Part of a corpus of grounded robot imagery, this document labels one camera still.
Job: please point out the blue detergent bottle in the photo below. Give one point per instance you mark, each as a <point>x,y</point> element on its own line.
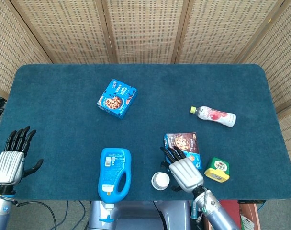
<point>112,172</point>

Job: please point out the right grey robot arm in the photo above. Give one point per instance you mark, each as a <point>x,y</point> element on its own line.
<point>215,210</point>

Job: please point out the red book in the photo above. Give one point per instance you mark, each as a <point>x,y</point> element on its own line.
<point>231,208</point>

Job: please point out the white pink drink bottle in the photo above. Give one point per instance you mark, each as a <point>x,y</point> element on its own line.
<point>215,115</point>

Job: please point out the white cup blue flower print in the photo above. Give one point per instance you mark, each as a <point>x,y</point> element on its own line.
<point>162,178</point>

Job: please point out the white cup green fern print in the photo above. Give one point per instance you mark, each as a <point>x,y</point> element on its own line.
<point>159,189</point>

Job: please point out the large blue chocolate cookie box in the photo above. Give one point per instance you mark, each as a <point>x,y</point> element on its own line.
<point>183,141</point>

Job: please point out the grey robot torso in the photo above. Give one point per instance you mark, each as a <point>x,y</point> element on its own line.
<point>140,215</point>

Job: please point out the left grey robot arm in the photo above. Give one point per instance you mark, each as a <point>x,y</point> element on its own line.
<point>2,210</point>

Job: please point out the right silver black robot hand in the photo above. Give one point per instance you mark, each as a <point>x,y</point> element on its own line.
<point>186,173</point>

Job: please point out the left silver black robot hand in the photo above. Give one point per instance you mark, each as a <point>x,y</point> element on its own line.
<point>10,165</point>

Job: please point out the small blue cookie box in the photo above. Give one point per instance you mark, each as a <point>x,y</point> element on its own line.
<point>116,100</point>

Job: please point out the teal table cloth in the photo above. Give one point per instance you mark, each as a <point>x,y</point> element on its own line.
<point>64,131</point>

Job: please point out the woven wooden folding screen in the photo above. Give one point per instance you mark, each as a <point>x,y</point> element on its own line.
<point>145,28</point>

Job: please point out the teal book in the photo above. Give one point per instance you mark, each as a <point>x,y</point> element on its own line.
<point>194,212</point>

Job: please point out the green yellow container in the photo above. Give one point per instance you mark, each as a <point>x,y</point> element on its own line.
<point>217,169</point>

